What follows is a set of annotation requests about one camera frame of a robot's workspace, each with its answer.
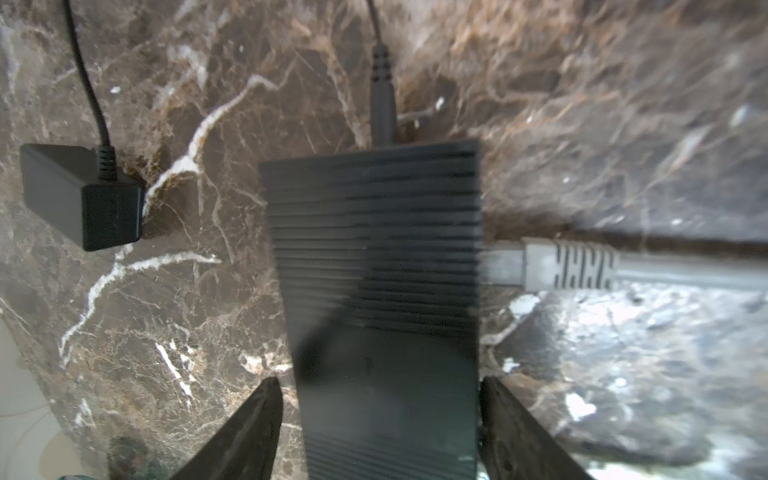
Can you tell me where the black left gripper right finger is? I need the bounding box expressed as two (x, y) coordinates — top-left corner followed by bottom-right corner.
(480, 376), (591, 480)

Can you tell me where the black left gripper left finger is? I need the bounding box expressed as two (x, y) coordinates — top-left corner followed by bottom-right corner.
(172, 377), (283, 480)

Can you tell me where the grey ethernet cable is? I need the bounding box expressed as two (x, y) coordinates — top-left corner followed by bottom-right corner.
(479, 236), (768, 295)

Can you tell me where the black network switch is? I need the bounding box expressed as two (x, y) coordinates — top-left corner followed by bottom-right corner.
(258, 140), (483, 479)

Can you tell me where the black adapter cable with plug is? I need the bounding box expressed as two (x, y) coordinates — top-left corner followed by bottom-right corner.
(364, 0), (402, 148)

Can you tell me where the black power adapter near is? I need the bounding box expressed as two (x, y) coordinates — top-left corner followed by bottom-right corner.
(20, 144), (144, 252)

